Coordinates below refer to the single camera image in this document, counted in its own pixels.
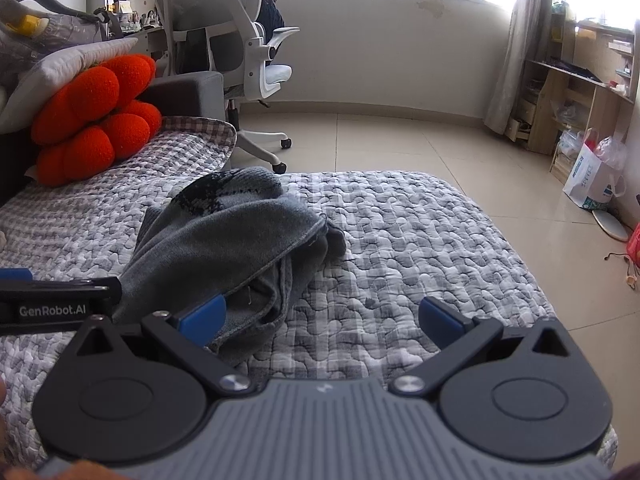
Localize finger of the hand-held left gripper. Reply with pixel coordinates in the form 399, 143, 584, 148
0, 268, 122, 302

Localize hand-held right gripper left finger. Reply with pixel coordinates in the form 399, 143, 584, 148
75, 295, 252, 395

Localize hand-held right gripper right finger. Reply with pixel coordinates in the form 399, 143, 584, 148
390, 296, 576, 397

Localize grey knit sweater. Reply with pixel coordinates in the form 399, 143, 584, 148
112, 166, 348, 353

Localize grey white quilted cover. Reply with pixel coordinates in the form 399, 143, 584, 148
0, 170, 618, 471

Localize grey checked blanket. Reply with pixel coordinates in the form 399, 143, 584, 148
0, 116, 238, 211

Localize orange pumpkin plush cushion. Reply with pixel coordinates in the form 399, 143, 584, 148
31, 54, 163, 188

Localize white oval board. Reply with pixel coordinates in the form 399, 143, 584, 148
592, 207, 630, 242

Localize white paper bag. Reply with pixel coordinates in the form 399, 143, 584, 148
562, 130, 626, 211

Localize white grey pillow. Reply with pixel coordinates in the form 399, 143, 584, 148
0, 36, 140, 133

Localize grey sofa armrest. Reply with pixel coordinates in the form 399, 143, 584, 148
139, 71, 224, 122

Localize clear plastic bag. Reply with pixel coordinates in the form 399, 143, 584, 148
597, 136, 628, 171

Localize grey patterned bag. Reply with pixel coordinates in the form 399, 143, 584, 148
0, 0, 123, 91

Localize yellow plush toy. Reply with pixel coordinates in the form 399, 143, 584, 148
0, 0, 51, 38

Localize wooden shelf desk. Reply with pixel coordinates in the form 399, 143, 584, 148
504, 2, 640, 186

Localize white cluttered desk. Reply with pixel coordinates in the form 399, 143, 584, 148
105, 0, 176, 76

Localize grey curtain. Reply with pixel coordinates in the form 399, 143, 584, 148
484, 0, 555, 135

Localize dark garment on chair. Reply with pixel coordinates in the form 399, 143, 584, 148
257, 0, 286, 36

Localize cable on floor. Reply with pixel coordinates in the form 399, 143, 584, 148
604, 252, 640, 288

